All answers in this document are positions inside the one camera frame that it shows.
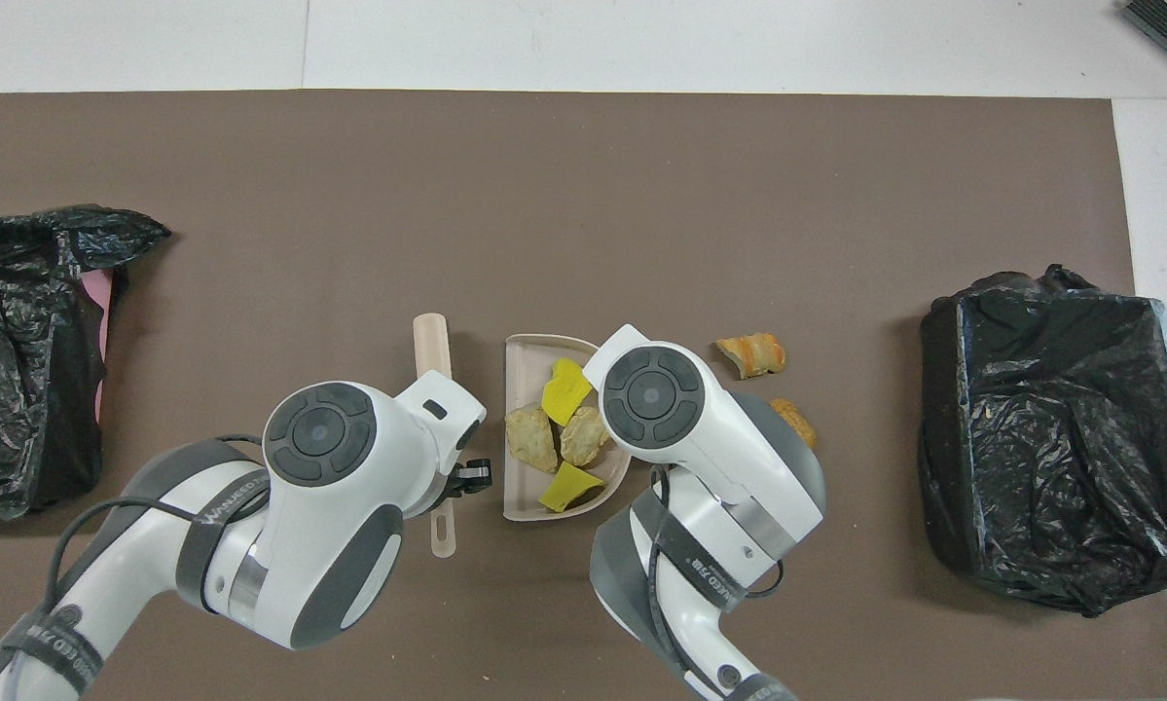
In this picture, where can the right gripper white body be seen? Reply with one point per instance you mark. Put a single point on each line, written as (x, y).
(614, 352)

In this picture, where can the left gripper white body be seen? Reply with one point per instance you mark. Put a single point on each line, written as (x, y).
(442, 409)

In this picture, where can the yellow notched sponge piece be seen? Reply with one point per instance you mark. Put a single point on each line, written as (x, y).
(564, 391)

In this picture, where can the beige brush with black bristles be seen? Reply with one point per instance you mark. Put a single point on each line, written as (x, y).
(432, 346)

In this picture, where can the large beige bread piece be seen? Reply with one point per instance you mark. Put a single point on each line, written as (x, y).
(531, 440)

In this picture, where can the beige plastic dustpan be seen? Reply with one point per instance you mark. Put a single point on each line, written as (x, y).
(525, 380)

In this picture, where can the small tan bread piece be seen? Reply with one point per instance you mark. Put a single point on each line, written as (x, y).
(583, 438)

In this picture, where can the yellow wedge sponge piece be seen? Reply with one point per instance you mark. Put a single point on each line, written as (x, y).
(568, 490)

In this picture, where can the orange croissant piece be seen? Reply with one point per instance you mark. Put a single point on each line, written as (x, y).
(753, 354)

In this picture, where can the brown oval bun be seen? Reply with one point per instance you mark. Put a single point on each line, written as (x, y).
(799, 421)

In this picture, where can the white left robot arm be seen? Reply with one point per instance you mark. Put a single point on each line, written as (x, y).
(330, 545)

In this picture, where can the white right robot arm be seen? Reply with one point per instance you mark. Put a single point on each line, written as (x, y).
(729, 458)

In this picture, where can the pink bin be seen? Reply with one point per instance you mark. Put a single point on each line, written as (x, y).
(103, 321)

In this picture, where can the black trash bag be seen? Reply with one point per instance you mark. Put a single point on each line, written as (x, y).
(1050, 438)
(18, 370)

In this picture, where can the brown table mat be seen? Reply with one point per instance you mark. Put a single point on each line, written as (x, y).
(583, 166)

